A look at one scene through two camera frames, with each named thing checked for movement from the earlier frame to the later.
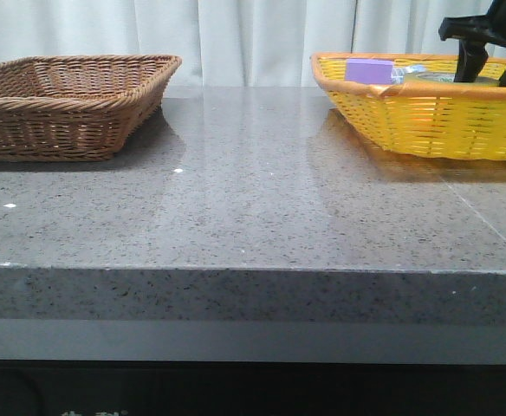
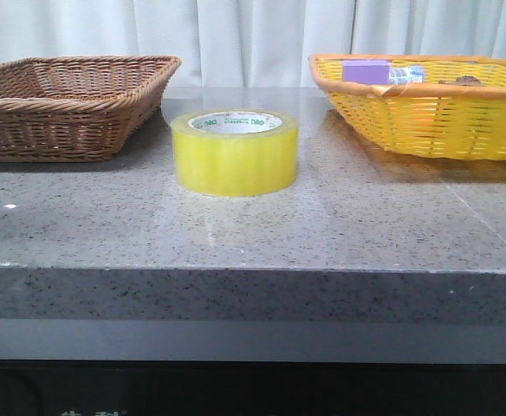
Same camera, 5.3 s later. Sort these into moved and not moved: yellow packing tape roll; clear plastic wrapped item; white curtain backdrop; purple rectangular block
Moved: yellow packing tape roll
Not moved: clear plastic wrapped item; white curtain backdrop; purple rectangular block
